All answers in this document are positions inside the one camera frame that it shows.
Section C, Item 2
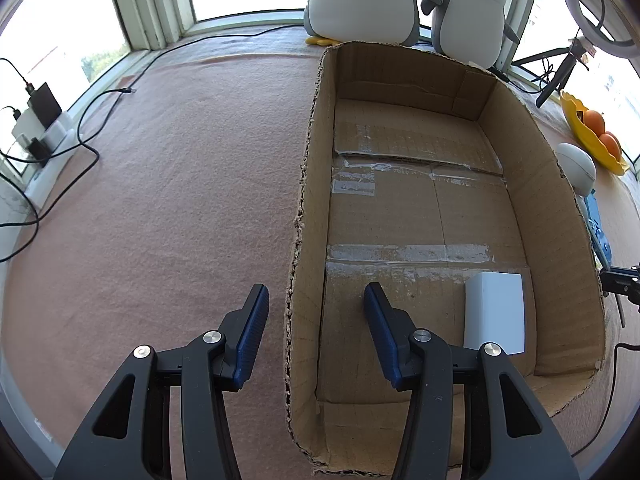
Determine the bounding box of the white rectangular box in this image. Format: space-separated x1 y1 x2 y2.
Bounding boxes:
463 272 527 356

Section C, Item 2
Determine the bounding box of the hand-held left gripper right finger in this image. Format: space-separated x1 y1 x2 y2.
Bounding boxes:
363 282 581 480

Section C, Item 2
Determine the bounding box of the orange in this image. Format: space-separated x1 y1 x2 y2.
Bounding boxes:
582 109 606 136
598 132 622 159

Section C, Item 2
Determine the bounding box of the white round device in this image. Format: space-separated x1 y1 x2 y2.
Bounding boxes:
556 142 597 196

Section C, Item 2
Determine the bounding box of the cardboard box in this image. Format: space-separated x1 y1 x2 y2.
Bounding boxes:
284 41 607 477

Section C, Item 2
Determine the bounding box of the blue flat case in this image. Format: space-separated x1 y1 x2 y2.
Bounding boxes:
581 191 614 267

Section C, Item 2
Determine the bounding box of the large penguin plush toy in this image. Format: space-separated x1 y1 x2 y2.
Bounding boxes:
296 0 443 48

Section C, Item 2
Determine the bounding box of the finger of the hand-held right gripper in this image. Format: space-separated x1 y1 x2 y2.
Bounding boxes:
600 265 640 306

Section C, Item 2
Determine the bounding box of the long black charging cable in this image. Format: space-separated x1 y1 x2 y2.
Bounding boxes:
106 23 307 95

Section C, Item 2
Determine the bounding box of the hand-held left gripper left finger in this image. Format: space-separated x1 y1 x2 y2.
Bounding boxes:
52 283 270 480

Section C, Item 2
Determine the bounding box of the small penguin plush toy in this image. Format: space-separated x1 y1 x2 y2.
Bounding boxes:
421 0 522 71

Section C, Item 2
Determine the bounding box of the white window frame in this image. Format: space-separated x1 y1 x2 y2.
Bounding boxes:
0 0 531 126

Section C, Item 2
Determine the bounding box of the yellow fruit plate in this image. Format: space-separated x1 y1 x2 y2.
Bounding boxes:
559 90 630 177

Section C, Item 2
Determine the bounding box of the pink blanket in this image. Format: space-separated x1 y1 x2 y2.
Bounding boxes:
0 25 640 480

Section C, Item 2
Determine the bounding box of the white charger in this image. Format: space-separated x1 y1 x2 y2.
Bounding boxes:
12 110 48 144

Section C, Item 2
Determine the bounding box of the black tripod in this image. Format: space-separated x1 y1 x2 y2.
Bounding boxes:
510 39 597 109

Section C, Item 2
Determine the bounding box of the thin black cable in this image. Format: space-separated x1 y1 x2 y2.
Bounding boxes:
570 342 640 457

